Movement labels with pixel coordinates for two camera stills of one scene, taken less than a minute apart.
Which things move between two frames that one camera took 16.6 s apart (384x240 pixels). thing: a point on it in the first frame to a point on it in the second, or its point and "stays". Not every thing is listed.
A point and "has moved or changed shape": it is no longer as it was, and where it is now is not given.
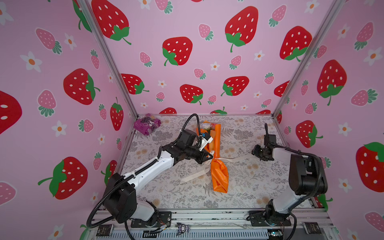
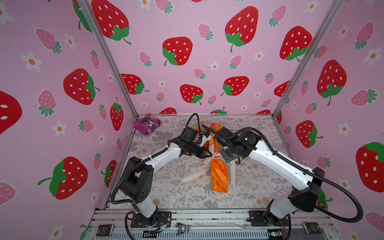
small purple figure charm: [182, 228] stays
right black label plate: [312, 227] stays
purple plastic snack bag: [147, 124] stays
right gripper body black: [259, 151] to [226, 153]
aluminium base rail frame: [302, 223] stays
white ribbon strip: [232, 159] has moved or changed shape
